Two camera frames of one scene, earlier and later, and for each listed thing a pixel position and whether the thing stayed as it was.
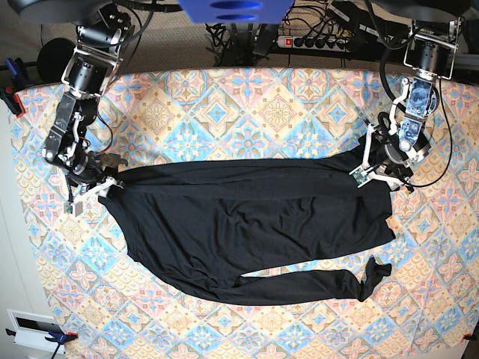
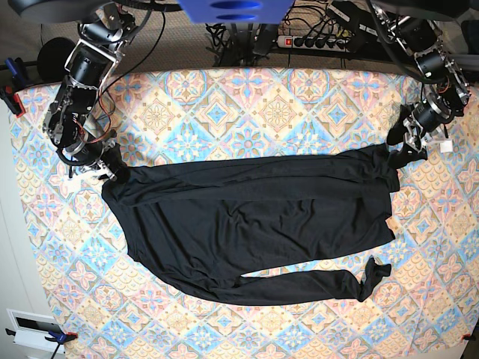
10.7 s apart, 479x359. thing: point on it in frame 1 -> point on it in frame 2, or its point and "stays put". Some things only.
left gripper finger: [364, 174] -> [445, 143]
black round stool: [53, 57] stays put
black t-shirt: [206, 222] stays put
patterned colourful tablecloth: [114, 306] stays put
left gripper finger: [370, 128] -> [417, 124]
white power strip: [330, 44] stays put
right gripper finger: [78, 200] -> [75, 164]
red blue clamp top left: [20, 82] stays put
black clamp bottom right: [469, 336] stays put
